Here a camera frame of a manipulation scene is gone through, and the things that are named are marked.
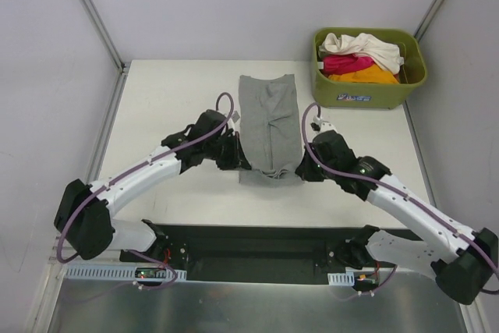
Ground grey t shirt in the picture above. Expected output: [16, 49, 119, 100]
[239, 74, 303, 188]

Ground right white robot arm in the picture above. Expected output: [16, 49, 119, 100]
[296, 130, 498, 305]

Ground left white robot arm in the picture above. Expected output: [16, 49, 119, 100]
[54, 110, 251, 262]

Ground green plastic bin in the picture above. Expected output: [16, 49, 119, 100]
[310, 27, 427, 109]

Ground pink t shirt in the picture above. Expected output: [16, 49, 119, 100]
[321, 54, 375, 75]

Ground orange t shirt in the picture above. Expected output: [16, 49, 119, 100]
[328, 65, 399, 84]

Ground white t shirt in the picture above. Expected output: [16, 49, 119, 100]
[318, 33, 405, 74]

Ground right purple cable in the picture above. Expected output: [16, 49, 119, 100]
[302, 102, 499, 302]

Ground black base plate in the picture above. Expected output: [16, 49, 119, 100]
[119, 223, 397, 283]

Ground right white cable duct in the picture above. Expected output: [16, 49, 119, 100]
[327, 271, 355, 287]

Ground white cable duct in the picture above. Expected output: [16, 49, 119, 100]
[65, 264, 187, 282]
[327, 271, 355, 287]

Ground left white cable duct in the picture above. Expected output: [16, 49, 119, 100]
[65, 264, 187, 282]

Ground left aluminium frame post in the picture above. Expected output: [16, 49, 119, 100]
[79, 0, 126, 73]

